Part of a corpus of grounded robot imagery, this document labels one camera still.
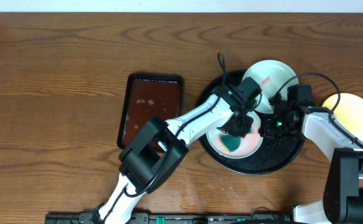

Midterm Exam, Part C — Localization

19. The green yellow sponge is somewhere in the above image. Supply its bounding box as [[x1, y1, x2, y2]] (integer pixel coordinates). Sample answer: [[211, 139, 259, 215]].
[[220, 134, 241, 152]]

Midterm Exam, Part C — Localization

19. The light green plate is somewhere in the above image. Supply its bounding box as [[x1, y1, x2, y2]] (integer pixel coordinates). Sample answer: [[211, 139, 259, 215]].
[[206, 111, 263, 159], [242, 60, 296, 114]]

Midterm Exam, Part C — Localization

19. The yellow plate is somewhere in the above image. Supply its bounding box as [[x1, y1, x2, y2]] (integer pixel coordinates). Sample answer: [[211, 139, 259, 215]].
[[334, 93, 363, 141]]

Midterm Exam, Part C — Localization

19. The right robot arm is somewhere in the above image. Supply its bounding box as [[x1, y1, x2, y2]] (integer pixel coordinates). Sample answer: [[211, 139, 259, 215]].
[[260, 106, 363, 223]]

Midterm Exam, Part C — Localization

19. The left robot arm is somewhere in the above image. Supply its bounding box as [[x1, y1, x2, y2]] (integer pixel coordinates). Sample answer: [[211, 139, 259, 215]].
[[98, 85, 262, 223]]

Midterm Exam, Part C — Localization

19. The round black tray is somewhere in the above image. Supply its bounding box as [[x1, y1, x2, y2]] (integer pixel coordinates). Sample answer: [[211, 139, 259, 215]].
[[196, 70, 304, 175]]

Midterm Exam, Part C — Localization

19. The rectangular brown water tray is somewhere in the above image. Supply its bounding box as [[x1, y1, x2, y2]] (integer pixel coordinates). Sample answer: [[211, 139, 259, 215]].
[[117, 72, 184, 149]]

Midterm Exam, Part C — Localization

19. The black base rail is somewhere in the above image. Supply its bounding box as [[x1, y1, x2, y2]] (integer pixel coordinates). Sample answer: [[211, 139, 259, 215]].
[[44, 208, 294, 224]]

